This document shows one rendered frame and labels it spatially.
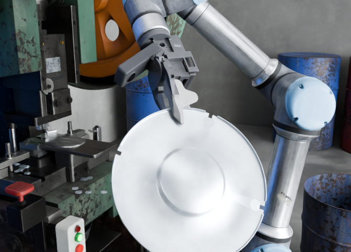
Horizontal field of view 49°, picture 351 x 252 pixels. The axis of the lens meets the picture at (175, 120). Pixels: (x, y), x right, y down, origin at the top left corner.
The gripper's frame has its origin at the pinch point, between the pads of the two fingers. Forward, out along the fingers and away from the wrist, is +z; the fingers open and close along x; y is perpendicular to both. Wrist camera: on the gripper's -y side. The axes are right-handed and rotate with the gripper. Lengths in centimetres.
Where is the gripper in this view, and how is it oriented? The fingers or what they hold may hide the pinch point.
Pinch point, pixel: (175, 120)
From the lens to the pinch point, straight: 74.6
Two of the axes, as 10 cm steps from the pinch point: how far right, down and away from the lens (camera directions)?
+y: 8.9, -1.2, 4.4
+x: -3.2, 5.2, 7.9
